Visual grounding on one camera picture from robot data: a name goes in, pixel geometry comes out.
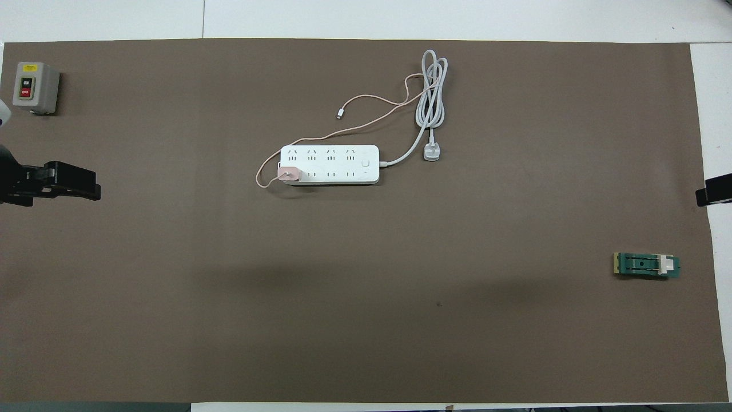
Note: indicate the pink charger adapter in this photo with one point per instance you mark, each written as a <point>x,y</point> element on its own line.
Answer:
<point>289,174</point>

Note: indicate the brown table mat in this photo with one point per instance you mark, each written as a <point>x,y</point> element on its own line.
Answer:
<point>366,320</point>

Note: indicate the white power strip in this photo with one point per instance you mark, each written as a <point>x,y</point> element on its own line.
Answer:
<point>329,171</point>

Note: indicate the green circuit board module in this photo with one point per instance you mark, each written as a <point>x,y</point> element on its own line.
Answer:
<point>643,265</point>

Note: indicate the grey on-off switch box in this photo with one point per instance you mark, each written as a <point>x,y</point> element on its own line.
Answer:
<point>40,88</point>

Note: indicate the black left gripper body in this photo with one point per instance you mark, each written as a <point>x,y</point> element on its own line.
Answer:
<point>17,183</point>

